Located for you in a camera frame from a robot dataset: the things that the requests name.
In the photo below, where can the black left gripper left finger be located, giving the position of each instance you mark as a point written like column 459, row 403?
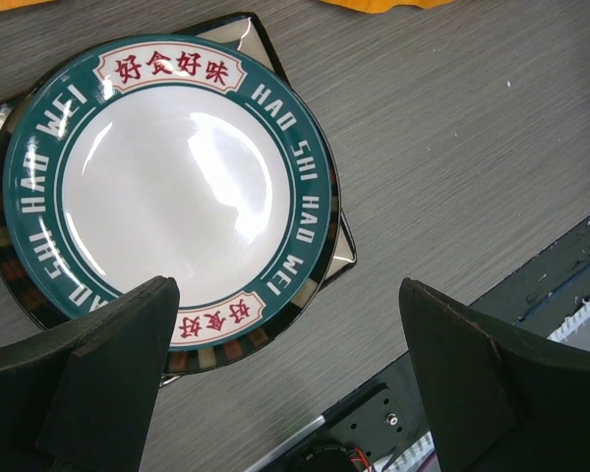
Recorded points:
column 80, row 396

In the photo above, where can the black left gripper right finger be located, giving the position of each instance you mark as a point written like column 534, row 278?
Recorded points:
column 496, row 397

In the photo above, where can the orange Mickey Mouse pillow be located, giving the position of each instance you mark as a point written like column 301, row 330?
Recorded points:
column 374, row 7

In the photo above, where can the white green-rim round plate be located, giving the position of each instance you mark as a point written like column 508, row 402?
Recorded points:
column 163, row 154

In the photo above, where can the black striped-rim round plate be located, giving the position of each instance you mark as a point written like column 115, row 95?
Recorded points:
column 338, row 255

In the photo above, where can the white slotted cable duct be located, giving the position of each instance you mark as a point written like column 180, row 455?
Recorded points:
column 574, row 331

